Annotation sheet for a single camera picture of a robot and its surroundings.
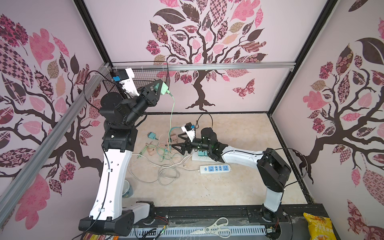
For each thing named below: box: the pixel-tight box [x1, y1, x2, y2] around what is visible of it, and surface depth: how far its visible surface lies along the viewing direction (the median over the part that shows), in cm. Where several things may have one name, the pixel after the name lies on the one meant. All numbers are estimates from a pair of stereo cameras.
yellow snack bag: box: [303, 212, 337, 240], surface depth 68 cm
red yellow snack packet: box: [82, 232, 120, 240], surface depth 68 cm
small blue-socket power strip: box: [199, 164, 232, 174], surface depth 89 cm
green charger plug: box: [160, 81, 169, 95], surface depth 55 cm
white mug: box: [122, 179, 133, 199], surface depth 76 cm
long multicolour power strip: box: [191, 150, 216, 162], surface depth 94 cm
